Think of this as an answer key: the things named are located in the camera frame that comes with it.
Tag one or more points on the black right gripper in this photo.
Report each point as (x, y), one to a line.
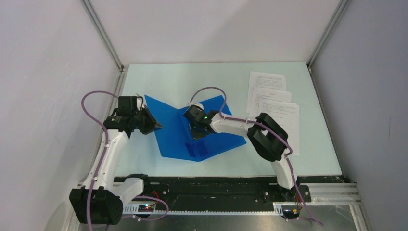
(196, 135)

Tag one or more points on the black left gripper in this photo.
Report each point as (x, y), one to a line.
(152, 123)

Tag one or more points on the blue plastic folder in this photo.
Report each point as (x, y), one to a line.
(175, 139)

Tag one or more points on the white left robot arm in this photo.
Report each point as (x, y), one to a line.
(98, 201)

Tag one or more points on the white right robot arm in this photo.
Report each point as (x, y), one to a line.
(268, 138)

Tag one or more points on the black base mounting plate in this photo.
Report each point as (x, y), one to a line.
(221, 194)

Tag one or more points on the left controller board with leds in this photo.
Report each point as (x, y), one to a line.
(146, 208)

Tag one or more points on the controller board with leds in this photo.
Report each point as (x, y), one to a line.
(290, 213)
(146, 208)

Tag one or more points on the right controller board with leds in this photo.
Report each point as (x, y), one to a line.
(290, 213)

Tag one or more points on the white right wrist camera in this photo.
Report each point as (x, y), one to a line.
(199, 105)

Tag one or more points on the left aluminium frame post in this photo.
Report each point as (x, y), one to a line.
(94, 18)

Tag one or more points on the aluminium frame post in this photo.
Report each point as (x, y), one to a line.
(328, 31)
(94, 18)

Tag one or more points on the right aluminium frame post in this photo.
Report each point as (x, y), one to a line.
(328, 31)

